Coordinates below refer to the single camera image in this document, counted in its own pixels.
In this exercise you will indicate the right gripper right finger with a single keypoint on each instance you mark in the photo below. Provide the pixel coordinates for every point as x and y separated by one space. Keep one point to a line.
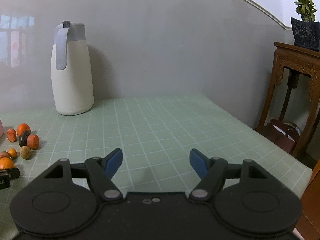
211 172

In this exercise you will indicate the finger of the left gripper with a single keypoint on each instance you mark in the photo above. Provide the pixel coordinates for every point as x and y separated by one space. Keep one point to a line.
11 173

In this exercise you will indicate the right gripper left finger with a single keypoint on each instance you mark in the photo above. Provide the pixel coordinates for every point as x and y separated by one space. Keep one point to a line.
100 174

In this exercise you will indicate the front orange tangerine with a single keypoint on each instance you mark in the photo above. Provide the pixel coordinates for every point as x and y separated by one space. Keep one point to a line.
6 163

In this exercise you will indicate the reddish brown fruit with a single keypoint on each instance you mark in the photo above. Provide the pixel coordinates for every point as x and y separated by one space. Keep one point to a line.
5 154

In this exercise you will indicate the tiny orange kumquat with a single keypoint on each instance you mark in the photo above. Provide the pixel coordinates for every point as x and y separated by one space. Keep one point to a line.
12 152

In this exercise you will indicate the small yellow-brown fruit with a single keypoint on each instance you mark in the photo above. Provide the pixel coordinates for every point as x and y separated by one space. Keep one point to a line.
25 152

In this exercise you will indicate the small red-orange fruit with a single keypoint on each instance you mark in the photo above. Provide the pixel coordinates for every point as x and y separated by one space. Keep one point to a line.
11 135

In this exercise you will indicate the red-orange persimmon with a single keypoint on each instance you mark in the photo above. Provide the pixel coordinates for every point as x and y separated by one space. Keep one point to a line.
33 141

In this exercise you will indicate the colourful cardboard box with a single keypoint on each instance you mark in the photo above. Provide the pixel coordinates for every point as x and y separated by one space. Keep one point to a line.
1 129

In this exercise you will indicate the round orange tangerine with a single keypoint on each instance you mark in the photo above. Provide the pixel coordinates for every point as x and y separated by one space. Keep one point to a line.
21 128

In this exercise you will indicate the brown bag under table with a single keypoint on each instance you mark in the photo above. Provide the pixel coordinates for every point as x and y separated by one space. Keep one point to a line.
284 135

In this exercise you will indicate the white thermos jug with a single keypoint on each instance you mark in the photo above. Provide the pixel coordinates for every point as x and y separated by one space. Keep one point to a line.
71 72

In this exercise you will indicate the carved wooden side table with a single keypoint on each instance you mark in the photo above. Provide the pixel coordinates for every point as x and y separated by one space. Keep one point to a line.
298 61

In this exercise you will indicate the dark blue plant pot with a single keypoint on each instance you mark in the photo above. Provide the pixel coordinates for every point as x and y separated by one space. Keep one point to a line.
306 34

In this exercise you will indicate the green potted plant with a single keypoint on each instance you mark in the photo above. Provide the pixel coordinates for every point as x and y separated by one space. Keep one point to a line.
306 9

